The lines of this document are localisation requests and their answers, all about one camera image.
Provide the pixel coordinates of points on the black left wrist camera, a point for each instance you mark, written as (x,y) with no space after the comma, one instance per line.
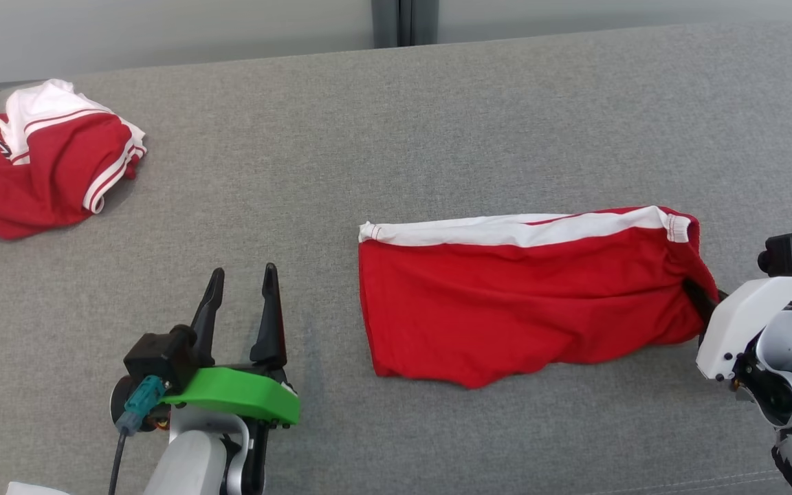
(159,354)

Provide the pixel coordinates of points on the grey fabric sofa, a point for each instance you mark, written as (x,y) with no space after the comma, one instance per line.
(300,137)

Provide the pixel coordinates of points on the grey partition post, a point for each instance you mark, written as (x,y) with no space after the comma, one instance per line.
(423,20)
(387,20)

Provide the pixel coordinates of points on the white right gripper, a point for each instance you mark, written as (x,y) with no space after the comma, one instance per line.
(740,316)

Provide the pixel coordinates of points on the white tape tag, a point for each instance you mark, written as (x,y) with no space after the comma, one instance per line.
(35,489)

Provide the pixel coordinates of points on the red shorts with white stripe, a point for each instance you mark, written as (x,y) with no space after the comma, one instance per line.
(506,309)

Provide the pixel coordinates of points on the red white printed jersey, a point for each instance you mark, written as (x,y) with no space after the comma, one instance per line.
(45,179)

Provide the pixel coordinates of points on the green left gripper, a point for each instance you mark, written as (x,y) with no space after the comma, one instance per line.
(238,395)

